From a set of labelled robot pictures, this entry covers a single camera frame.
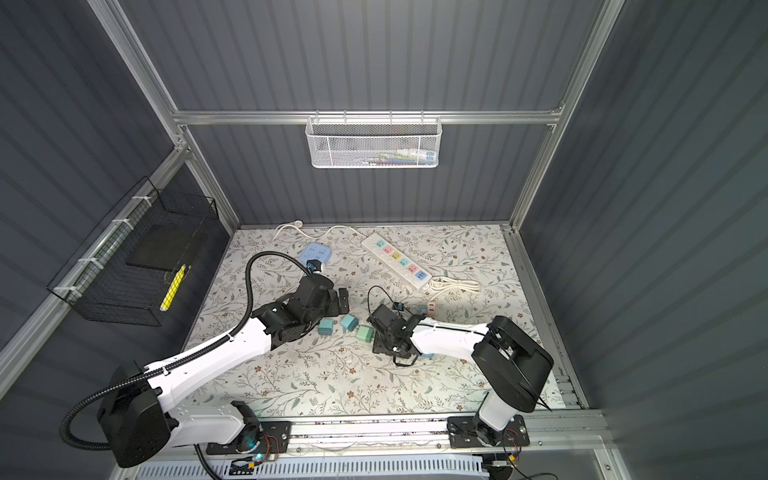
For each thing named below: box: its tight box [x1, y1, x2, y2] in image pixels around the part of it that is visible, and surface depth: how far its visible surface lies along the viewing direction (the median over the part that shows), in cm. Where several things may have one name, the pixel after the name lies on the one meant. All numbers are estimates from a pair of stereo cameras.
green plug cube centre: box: [356, 326, 375, 343], surface depth 91 cm
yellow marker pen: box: [159, 264, 187, 312], surface depth 70 cm
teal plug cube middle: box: [340, 314, 359, 332], surface depth 93 cm
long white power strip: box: [361, 233, 433, 289], surface depth 108 cm
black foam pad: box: [126, 223, 197, 272], surface depth 78 cm
